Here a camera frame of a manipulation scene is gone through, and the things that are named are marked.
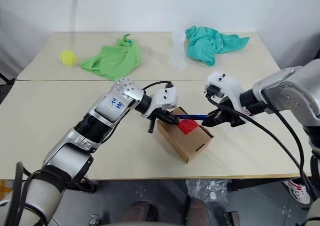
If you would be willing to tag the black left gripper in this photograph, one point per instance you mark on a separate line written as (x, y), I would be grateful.
(160, 114)

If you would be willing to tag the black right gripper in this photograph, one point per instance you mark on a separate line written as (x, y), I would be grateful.
(228, 113)

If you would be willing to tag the blue pen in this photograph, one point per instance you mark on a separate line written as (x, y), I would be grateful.
(192, 115)

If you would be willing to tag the brown cardboard box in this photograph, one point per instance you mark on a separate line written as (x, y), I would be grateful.
(185, 143)

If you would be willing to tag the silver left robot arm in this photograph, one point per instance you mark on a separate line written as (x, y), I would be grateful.
(75, 148)

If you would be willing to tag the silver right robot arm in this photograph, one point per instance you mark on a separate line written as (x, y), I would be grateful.
(287, 85)

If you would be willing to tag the red tape patch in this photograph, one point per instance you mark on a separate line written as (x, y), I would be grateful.
(188, 127)

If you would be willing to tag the yellow box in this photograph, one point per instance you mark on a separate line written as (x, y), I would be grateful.
(4, 193)

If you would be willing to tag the translucent plastic cup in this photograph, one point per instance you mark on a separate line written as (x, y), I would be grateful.
(178, 53)

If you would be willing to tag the clear plastic bag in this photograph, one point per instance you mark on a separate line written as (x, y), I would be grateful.
(207, 189)

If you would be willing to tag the teal cloth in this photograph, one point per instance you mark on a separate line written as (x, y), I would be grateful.
(205, 45)

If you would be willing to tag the light green cloth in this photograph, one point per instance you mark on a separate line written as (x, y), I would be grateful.
(115, 60)

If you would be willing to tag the brown rounded shape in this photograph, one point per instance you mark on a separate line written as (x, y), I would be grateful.
(141, 211)
(198, 209)

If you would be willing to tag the white red sneaker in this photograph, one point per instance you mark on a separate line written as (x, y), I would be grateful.
(297, 191)

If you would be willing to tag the yellow tennis ball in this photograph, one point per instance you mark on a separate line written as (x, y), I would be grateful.
(68, 57)

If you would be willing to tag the black stand leg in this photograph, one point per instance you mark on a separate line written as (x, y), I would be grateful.
(6, 78)

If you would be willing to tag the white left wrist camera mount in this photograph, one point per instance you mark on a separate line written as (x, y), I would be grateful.
(167, 98)

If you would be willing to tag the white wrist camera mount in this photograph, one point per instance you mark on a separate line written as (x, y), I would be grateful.
(167, 98)
(227, 83)

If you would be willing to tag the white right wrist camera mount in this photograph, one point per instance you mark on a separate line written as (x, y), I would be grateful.
(227, 83)

